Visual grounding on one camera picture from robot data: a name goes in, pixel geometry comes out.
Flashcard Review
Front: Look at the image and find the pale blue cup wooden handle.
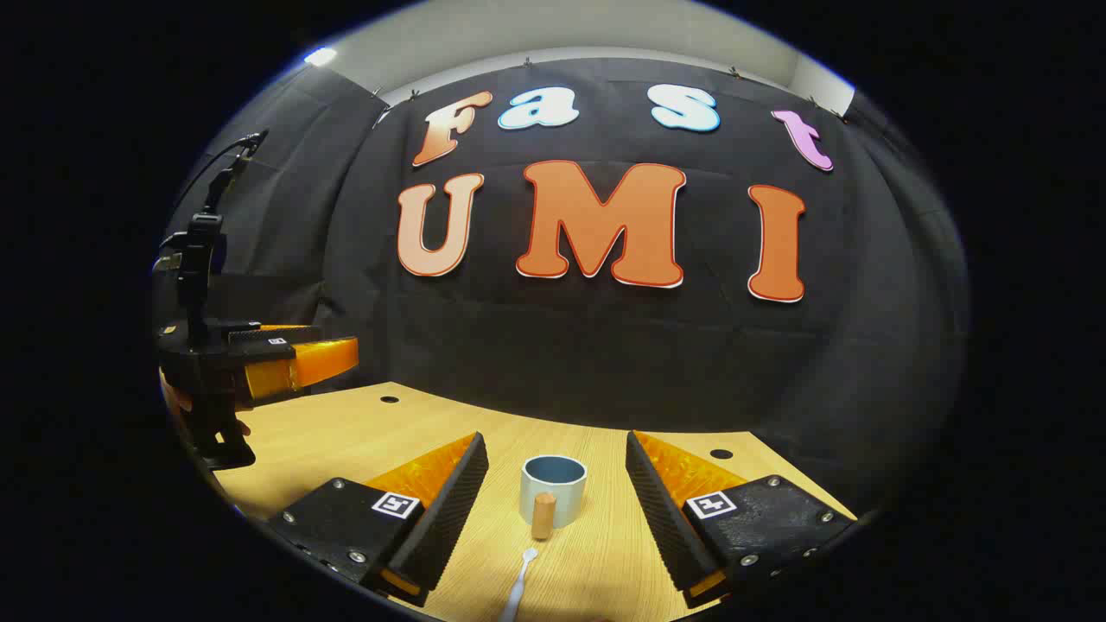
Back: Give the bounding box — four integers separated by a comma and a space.
519, 455, 588, 541

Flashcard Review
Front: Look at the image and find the wooden desktop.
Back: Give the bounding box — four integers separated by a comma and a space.
210, 382, 858, 622

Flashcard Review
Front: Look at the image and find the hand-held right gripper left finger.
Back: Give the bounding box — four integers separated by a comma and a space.
266, 432, 490, 608

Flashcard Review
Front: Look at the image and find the black backdrop cloth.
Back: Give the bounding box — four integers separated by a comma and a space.
156, 56, 969, 511

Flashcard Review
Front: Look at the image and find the white toothbrush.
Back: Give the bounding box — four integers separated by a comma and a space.
499, 547, 540, 622

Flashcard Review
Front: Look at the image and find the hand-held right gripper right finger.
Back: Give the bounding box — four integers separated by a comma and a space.
624, 429, 858, 610

